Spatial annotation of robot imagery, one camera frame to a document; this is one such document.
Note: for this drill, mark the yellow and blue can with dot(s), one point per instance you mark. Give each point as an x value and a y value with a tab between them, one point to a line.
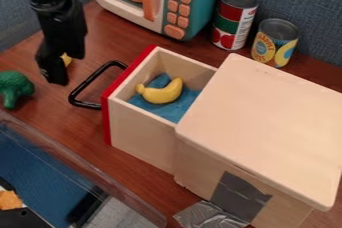
272	47

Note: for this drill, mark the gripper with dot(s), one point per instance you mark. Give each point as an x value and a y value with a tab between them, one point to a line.
62	22

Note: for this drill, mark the yellow toy banana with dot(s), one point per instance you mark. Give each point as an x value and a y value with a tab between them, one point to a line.
164	93

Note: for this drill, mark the cabinet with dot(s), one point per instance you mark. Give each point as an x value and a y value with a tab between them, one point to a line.
267	128

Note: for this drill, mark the grey tape patch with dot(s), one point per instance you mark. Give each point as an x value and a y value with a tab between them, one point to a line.
222	208

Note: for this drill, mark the red and green can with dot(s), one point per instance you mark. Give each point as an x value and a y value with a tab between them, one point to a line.
234	22

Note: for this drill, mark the blue cloth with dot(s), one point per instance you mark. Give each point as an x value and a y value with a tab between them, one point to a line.
178	108

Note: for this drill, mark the drawer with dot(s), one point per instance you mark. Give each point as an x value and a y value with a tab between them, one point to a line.
142	132

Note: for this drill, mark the toy microwave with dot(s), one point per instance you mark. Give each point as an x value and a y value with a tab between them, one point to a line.
196	8

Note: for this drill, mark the green toy broccoli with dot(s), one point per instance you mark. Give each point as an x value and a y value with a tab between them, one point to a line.
15	87

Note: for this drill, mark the yellow toy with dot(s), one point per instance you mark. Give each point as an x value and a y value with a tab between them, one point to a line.
67	60

